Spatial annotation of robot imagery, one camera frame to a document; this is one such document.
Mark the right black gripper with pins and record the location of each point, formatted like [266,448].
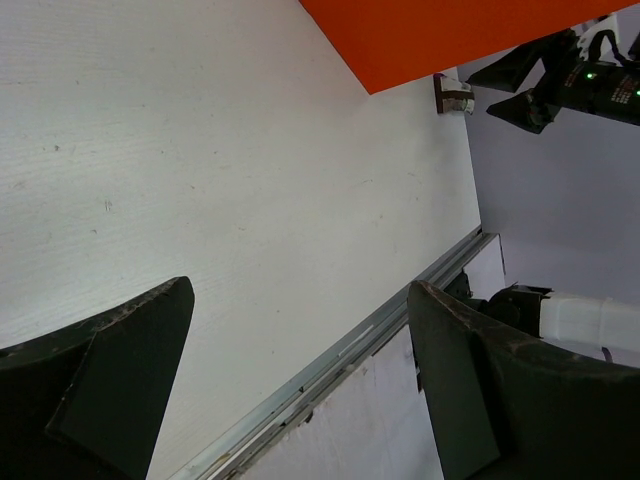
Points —
[594,87]

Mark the orange paper bag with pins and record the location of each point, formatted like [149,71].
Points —
[387,43]

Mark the brown snack bar upper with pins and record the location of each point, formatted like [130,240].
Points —
[452,95]

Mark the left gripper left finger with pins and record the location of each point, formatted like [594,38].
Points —
[87,401]

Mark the aluminium table rail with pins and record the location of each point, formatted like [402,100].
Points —
[293,403]

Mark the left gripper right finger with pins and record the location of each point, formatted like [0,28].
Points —
[506,405]

